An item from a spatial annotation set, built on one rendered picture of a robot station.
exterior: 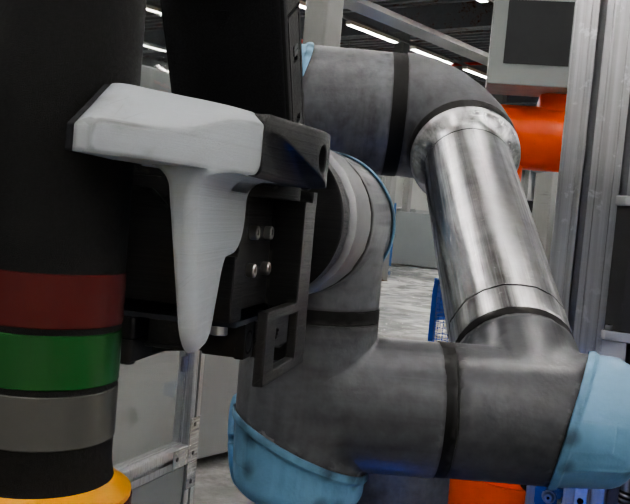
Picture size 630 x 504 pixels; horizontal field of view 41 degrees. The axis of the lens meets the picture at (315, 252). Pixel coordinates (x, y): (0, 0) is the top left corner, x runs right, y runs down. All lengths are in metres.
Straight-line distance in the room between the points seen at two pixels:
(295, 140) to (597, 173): 0.89
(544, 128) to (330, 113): 3.52
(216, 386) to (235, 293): 4.50
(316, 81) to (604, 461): 0.42
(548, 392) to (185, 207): 0.31
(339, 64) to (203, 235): 0.58
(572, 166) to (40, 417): 0.95
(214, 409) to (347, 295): 4.36
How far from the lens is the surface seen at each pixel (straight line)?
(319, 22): 7.24
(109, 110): 0.17
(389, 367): 0.45
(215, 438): 4.85
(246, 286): 0.27
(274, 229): 0.29
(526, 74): 4.18
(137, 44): 0.19
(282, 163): 0.22
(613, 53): 1.11
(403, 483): 0.99
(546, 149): 4.24
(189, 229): 0.19
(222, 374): 4.77
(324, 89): 0.75
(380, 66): 0.77
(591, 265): 1.09
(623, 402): 0.47
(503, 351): 0.47
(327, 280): 0.37
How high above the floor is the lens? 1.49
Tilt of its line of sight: 3 degrees down
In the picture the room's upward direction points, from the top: 5 degrees clockwise
